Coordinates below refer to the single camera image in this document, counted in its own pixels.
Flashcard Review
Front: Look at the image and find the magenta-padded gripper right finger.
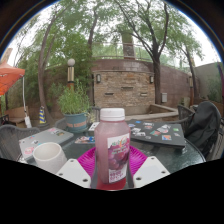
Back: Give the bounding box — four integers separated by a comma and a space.
127, 145, 171, 189

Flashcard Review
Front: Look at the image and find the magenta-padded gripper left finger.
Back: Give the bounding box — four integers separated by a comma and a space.
55, 146, 98, 189

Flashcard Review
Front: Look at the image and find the pink drink bottle white cap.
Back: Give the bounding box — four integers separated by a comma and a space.
93, 107, 132, 185

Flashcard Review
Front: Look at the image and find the white ceramic cup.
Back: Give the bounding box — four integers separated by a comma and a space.
32, 141, 68, 175

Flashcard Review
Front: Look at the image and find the colourful printed card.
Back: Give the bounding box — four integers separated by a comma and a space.
74, 135, 96, 145

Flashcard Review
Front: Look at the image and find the black laptop with stickers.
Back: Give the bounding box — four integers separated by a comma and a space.
126, 119, 187, 149

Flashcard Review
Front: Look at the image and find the grey laptop with stickers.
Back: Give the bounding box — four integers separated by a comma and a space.
18, 127, 75, 161

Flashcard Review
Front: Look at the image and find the white paper sheet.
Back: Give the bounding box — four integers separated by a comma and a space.
88, 121, 101, 132

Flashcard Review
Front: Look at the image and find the blue yellow striped cone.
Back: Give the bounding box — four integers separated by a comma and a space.
38, 105, 48, 125

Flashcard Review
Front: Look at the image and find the potted plant in teal pot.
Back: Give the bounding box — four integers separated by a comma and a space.
57, 83, 92, 134

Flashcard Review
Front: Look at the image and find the black backpack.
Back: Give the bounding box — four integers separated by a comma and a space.
183, 100, 222, 157

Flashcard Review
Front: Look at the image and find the orange canopy tent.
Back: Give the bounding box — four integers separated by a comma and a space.
0, 63, 26, 97

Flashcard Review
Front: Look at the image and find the lamp post with globe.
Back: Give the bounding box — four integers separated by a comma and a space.
66, 58, 77, 91

